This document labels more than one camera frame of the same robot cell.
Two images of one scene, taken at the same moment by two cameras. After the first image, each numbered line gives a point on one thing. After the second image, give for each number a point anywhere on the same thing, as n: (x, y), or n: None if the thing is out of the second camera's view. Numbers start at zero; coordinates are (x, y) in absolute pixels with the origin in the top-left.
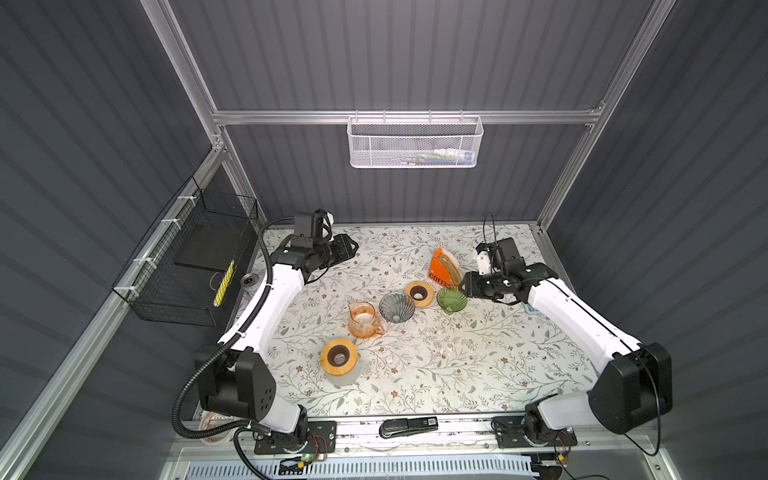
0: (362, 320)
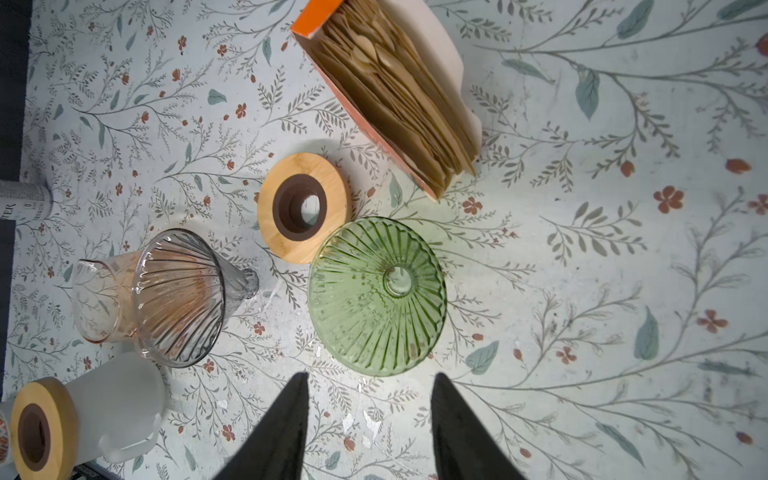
0: (103, 297)
